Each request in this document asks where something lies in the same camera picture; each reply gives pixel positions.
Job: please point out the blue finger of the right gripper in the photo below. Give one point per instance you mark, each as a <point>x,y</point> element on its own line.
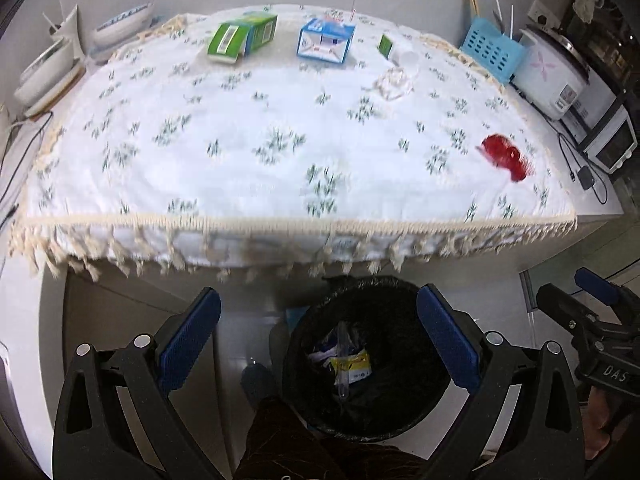
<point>599,288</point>

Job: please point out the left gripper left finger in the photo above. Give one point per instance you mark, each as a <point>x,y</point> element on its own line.
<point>183,336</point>

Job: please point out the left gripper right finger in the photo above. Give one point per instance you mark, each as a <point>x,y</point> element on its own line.
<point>454,335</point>

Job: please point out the yellow white snack bag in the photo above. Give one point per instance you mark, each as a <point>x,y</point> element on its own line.
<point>349,369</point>

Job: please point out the black trash bin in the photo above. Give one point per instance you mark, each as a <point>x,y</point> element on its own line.
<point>408,376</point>

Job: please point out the person's right hand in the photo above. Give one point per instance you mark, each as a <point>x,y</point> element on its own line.
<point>601,406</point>

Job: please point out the black power adapter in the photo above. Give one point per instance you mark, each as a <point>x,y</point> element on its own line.
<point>585,178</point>

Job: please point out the toaster oven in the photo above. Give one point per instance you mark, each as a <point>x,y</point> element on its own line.
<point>607,139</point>

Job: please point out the red mesh net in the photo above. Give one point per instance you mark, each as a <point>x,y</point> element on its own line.
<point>503,153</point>

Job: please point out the floral white tablecloth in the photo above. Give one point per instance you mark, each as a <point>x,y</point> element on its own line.
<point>167,157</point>

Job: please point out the white rice cooker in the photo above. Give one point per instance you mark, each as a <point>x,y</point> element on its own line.
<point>555,78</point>

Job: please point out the blue utensil basket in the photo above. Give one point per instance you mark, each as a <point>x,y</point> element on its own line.
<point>493,50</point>

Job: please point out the crumpled white tissue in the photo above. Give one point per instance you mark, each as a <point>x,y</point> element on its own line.
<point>394,84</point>

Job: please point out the white plastic cup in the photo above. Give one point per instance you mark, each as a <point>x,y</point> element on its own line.
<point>399,50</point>

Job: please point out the green carton box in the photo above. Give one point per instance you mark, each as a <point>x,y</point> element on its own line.
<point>240,37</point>

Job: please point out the white stacked bowls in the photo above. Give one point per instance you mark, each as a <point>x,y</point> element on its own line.
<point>47,77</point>

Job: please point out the blue white porcelain bowl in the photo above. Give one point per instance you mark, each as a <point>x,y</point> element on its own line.
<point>123,26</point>

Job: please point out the blue milk carton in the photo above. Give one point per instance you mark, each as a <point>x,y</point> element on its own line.
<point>325,40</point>

